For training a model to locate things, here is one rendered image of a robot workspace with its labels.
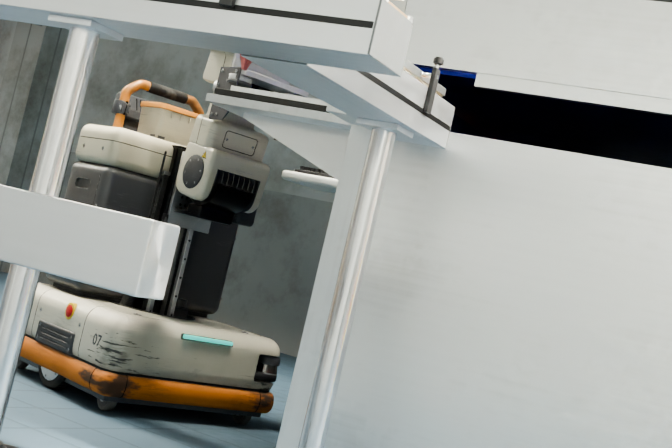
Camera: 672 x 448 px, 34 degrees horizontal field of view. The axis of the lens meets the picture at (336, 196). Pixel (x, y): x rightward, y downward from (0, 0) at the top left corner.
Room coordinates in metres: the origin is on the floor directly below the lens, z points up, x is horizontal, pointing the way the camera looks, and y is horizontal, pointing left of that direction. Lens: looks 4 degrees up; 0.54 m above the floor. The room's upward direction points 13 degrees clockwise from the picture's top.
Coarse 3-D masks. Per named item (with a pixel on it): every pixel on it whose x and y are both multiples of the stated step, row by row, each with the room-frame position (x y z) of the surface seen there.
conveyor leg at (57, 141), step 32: (96, 32) 1.81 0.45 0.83; (64, 64) 1.81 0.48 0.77; (64, 96) 1.80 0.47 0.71; (64, 128) 1.81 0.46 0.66; (64, 160) 1.82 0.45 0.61; (32, 288) 1.82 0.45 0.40; (0, 320) 1.81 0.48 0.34; (0, 352) 1.80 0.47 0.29; (0, 384) 1.81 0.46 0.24; (0, 416) 1.82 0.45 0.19
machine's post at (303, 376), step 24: (360, 144) 2.43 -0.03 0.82; (360, 168) 2.43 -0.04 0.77; (336, 192) 2.45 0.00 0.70; (336, 216) 2.44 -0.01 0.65; (336, 240) 2.43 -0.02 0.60; (336, 264) 2.43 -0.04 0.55; (312, 312) 2.44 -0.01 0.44; (312, 336) 2.44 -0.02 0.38; (312, 360) 2.43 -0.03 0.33; (312, 384) 2.42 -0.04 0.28; (288, 408) 2.44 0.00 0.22; (288, 432) 2.44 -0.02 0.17
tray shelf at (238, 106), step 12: (216, 96) 2.62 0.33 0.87; (228, 96) 2.61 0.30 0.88; (228, 108) 2.68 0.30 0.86; (240, 108) 2.63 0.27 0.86; (252, 108) 2.58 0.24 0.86; (264, 108) 2.56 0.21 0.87; (276, 108) 2.55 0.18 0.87; (288, 108) 2.54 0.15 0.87; (300, 108) 2.52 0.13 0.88; (300, 120) 2.59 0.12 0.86; (312, 120) 2.54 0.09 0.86; (324, 120) 2.49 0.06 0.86; (336, 120) 2.48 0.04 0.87
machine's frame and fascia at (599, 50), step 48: (432, 0) 2.39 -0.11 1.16; (480, 0) 2.35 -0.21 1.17; (528, 0) 2.30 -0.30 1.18; (576, 0) 2.26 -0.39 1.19; (624, 0) 2.21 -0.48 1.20; (432, 48) 2.38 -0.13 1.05; (480, 48) 2.34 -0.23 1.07; (528, 48) 2.29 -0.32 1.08; (576, 48) 2.25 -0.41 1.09; (624, 48) 2.21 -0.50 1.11; (576, 96) 2.24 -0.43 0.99; (624, 96) 2.20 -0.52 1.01
